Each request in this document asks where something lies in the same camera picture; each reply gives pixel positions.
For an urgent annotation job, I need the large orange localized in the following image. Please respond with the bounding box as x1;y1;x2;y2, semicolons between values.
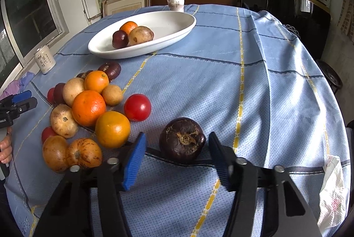
72;90;107;127

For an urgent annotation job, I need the purple cloth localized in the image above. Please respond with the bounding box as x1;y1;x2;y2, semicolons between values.
0;71;35;100

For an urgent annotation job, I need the striped orange passion fruit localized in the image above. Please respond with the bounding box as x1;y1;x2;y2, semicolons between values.
66;138;103;169

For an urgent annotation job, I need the dark purple mangosteen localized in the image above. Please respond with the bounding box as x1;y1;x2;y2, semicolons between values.
159;117;206;165

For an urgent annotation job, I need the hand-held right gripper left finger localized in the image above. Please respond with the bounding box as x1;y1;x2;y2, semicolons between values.
33;132;147;237

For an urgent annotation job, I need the white printed paper cup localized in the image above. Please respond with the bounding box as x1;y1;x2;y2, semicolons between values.
34;45;56;75
165;0;186;12

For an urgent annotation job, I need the person's left hand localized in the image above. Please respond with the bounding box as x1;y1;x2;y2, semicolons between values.
0;126;13;166

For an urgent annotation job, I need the yellow-orange citrus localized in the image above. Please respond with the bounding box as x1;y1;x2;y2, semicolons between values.
95;111;131;149

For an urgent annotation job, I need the dark purple passion fruit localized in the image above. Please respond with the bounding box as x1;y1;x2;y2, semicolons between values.
98;61;122;82

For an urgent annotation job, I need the white crumpled bag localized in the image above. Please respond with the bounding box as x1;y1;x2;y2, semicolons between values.
319;155;346;229

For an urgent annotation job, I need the dark round stool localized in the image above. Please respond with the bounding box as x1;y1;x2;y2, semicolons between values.
315;58;343;94

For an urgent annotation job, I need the black glossy panel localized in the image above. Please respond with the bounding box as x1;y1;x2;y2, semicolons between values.
242;0;332;60

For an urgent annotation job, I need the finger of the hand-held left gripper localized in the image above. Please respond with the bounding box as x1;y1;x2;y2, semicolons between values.
6;97;38;116
0;90;33;105

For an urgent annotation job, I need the orange-tan passion fruit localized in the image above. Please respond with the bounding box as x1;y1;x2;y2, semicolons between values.
42;135;69;173

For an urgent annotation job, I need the beige framed panel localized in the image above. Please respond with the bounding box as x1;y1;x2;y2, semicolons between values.
102;0;152;17

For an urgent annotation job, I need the white framed window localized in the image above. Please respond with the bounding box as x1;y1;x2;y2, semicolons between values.
0;0;69;83

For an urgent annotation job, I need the white oval bowl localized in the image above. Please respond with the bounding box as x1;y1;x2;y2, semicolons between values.
88;11;197;60

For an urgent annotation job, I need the blue checked tablecloth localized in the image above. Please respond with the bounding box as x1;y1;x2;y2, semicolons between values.
4;4;347;237

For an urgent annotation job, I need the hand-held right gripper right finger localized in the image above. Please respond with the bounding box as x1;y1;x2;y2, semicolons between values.
208;131;323;237

